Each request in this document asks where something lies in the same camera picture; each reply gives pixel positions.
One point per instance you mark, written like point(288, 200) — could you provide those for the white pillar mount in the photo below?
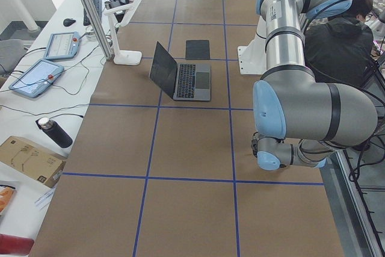
point(252, 58)

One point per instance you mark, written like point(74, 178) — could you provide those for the aluminium frame post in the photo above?
point(97, 27)

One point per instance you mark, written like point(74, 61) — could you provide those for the black mouse pad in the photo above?
point(197, 50)

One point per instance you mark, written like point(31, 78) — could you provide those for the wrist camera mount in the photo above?
point(254, 144)

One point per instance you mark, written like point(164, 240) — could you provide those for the silver laptop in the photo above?
point(180, 81)

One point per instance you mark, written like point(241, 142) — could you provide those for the lower teach pendant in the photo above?
point(37, 79)

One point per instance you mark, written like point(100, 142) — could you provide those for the black desk mouse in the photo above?
point(68, 22)

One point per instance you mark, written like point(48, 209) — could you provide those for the upper teach pendant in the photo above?
point(62, 46)

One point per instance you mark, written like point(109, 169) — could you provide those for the cardboard box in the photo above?
point(33, 160)

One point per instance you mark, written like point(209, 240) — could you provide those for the person in black jacket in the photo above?
point(340, 49)

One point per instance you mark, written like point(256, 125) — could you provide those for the black water bottle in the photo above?
point(55, 132)

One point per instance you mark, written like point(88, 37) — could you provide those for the teach pendant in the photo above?
point(62, 46)
point(37, 79)

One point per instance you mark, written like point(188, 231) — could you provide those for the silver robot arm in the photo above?
point(300, 121)

